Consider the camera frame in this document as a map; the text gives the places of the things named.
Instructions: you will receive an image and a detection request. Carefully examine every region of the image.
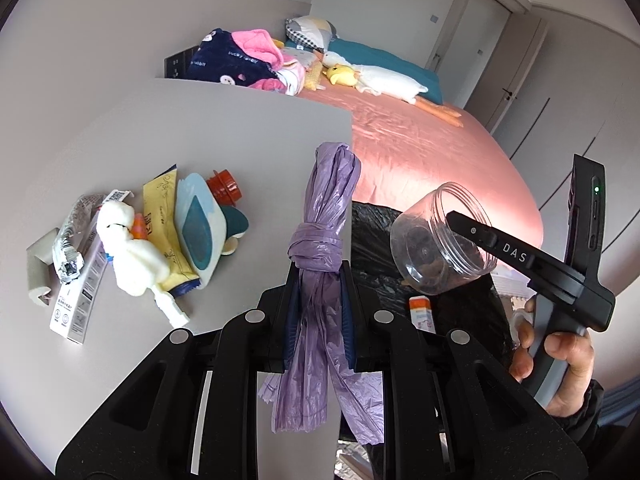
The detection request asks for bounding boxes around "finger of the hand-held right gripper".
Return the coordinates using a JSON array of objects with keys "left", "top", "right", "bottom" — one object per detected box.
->
[{"left": 446, "top": 210, "right": 568, "bottom": 285}]

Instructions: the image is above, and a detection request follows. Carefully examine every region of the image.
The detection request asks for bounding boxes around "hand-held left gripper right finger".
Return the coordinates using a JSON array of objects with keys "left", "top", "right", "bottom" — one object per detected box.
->
[{"left": 337, "top": 259, "right": 589, "bottom": 480}]

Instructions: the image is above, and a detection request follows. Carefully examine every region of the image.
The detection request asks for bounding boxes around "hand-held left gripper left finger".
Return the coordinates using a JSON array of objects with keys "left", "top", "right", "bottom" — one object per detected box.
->
[{"left": 55, "top": 260, "right": 306, "bottom": 480}]

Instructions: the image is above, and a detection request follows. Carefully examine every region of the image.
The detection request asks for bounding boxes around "purple plastic bag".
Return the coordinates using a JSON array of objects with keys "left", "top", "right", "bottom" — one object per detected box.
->
[{"left": 257, "top": 142, "right": 386, "bottom": 447}]

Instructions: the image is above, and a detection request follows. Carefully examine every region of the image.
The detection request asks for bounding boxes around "black bag lined trash box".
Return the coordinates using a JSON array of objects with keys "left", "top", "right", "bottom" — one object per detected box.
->
[{"left": 350, "top": 201, "right": 521, "bottom": 361}]

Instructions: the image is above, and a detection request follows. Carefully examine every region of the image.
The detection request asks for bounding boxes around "clear plastic jar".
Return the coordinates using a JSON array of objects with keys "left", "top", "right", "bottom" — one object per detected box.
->
[{"left": 390, "top": 181, "right": 499, "bottom": 295}]

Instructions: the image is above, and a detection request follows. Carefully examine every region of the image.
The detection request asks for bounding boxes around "blue white packet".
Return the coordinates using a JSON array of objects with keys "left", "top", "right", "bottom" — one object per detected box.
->
[{"left": 175, "top": 172, "right": 222, "bottom": 282}]

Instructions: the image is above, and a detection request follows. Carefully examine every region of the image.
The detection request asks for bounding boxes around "red bottle cap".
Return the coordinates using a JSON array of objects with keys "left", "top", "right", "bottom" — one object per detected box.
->
[{"left": 206, "top": 170, "right": 244, "bottom": 207}]

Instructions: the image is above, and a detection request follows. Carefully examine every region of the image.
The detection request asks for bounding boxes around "yellow packet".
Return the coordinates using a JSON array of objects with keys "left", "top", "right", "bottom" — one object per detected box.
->
[{"left": 142, "top": 164, "right": 202, "bottom": 295}]

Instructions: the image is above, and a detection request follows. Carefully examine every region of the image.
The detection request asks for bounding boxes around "white printed packet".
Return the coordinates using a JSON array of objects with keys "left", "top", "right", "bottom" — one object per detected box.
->
[{"left": 102, "top": 189, "right": 137, "bottom": 207}]

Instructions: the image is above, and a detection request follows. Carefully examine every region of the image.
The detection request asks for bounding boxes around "white carton box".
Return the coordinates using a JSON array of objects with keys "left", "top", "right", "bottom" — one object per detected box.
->
[{"left": 49, "top": 230, "right": 109, "bottom": 346}]

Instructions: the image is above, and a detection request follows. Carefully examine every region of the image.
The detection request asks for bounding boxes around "silver foil packet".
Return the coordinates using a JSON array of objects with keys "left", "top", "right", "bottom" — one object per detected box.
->
[{"left": 52, "top": 192, "right": 104, "bottom": 282}]

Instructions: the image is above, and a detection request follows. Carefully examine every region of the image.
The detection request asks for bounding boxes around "person's right forearm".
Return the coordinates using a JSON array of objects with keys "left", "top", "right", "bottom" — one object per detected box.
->
[{"left": 547, "top": 379, "right": 622, "bottom": 448}]

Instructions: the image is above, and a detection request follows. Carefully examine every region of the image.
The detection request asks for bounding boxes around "person's right hand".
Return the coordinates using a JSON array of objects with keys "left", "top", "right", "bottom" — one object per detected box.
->
[{"left": 509, "top": 318, "right": 597, "bottom": 416}]

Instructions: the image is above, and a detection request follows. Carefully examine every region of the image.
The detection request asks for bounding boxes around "orange white tube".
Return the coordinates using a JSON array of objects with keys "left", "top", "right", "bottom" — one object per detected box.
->
[{"left": 408, "top": 296, "right": 437, "bottom": 334}]

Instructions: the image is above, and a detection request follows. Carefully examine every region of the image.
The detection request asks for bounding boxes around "teal round lid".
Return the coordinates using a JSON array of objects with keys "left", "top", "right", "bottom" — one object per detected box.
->
[{"left": 219, "top": 204, "right": 250, "bottom": 257}]

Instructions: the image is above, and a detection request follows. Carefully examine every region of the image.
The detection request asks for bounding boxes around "bed with pink sheet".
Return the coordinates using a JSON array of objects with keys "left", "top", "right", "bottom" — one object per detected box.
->
[{"left": 280, "top": 77, "right": 545, "bottom": 261}]

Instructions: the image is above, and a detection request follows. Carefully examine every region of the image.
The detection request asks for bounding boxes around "white plastic piece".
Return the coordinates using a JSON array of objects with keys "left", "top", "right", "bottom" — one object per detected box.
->
[{"left": 152, "top": 289, "right": 192, "bottom": 327}]

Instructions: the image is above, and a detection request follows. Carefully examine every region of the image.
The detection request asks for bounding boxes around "white plush toy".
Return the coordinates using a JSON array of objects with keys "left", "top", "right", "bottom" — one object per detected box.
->
[{"left": 96, "top": 200, "right": 173, "bottom": 297}]

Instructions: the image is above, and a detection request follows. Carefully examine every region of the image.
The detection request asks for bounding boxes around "white goose plush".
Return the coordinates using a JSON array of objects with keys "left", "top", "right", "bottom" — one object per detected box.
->
[{"left": 321, "top": 50, "right": 464, "bottom": 119}]

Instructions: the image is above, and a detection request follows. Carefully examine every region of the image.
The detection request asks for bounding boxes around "teal pillow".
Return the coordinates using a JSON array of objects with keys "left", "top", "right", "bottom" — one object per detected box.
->
[{"left": 327, "top": 39, "right": 444, "bottom": 105}]

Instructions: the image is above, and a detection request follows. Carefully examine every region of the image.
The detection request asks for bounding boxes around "white door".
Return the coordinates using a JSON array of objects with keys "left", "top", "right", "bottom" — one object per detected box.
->
[{"left": 429, "top": 0, "right": 532, "bottom": 77}]

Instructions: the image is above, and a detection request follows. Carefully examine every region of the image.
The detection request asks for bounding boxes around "yellow knit cloth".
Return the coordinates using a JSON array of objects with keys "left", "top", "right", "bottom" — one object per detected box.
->
[{"left": 300, "top": 63, "right": 327, "bottom": 93}]

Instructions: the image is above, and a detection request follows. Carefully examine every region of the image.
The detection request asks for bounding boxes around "white pink printed cloth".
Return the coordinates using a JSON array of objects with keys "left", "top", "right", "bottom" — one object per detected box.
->
[{"left": 276, "top": 50, "right": 322, "bottom": 97}]

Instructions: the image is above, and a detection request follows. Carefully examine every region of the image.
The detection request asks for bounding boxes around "yellow duck plush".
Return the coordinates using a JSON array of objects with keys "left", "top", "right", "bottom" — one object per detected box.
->
[{"left": 324, "top": 63, "right": 362, "bottom": 87}]

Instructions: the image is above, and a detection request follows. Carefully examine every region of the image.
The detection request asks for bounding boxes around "grey foam piece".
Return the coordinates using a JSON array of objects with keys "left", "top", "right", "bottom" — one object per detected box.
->
[{"left": 26, "top": 227, "right": 62, "bottom": 307}]

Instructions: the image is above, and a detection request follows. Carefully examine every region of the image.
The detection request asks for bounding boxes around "navy printed blanket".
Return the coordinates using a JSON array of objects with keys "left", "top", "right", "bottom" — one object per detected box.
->
[{"left": 187, "top": 27, "right": 282, "bottom": 92}]

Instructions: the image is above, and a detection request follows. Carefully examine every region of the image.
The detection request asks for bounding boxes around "pink fleece cloth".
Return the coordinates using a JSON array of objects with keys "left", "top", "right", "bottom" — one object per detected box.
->
[{"left": 229, "top": 29, "right": 287, "bottom": 72}]

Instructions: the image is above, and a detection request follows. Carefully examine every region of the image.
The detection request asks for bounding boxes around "checkered pillow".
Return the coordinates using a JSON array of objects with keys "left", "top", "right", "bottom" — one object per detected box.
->
[{"left": 285, "top": 16, "right": 339, "bottom": 54}]

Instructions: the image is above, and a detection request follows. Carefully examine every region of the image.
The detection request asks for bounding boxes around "black wall panel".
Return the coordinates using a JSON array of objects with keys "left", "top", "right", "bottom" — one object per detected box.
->
[{"left": 164, "top": 45, "right": 202, "bottom": 81}]

